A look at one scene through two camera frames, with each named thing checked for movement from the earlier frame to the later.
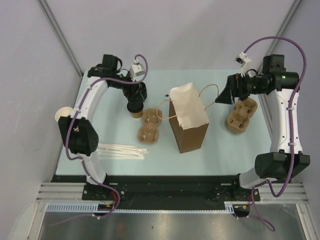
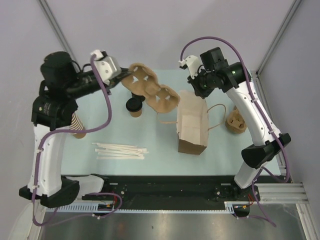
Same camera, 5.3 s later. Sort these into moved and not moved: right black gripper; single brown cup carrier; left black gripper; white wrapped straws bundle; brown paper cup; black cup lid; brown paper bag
Moved: single brown cup carrier; brown paper bag; right black gripper; left black gripper
Not moved: brown paper cup; black cup lid; white wrapped straws bundle
